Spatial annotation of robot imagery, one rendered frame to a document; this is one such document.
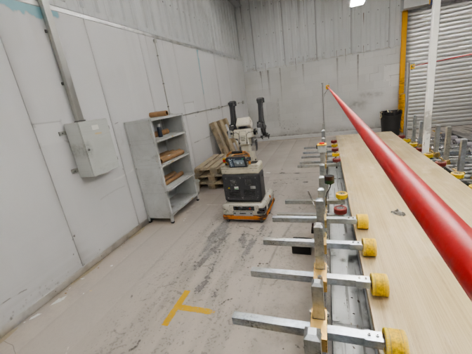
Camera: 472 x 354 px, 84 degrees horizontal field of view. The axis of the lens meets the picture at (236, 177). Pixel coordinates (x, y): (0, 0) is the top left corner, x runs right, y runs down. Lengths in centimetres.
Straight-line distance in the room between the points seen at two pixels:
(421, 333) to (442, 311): 14
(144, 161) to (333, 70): 701
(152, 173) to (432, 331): 351
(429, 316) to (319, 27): 891
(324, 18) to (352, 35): 98
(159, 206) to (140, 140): 100
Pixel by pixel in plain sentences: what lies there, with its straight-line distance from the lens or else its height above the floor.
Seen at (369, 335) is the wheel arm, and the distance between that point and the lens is 97.
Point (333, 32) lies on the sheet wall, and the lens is 952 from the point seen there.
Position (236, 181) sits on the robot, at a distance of 355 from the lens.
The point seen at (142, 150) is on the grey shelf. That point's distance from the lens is 393.
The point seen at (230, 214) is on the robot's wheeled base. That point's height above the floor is 13.
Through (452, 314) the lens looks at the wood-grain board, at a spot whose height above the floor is 90.
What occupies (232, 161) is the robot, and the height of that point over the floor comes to 88.
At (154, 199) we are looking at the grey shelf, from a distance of 410.
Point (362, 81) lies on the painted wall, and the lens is 944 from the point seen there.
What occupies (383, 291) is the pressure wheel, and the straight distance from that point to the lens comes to 115.
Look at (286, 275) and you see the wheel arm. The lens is 116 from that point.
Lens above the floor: 168
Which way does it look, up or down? 17 degrees down
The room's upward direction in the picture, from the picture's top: 8 degrees counter-clockwise
